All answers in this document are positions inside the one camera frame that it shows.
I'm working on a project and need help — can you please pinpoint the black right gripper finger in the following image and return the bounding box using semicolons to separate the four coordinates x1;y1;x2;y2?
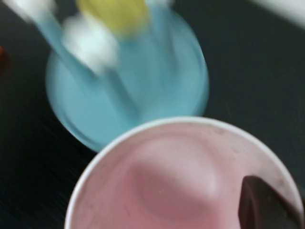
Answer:
238;176;305;229

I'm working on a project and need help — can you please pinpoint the pink plastic cup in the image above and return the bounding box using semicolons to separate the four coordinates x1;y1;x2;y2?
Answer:
64;116;305;229

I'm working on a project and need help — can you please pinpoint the blue cup stand with pegs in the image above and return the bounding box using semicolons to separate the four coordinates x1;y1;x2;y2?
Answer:
4;0;210;153

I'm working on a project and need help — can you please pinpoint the yellow plastic cup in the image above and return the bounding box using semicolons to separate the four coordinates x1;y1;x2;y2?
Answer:
76;0;150;39

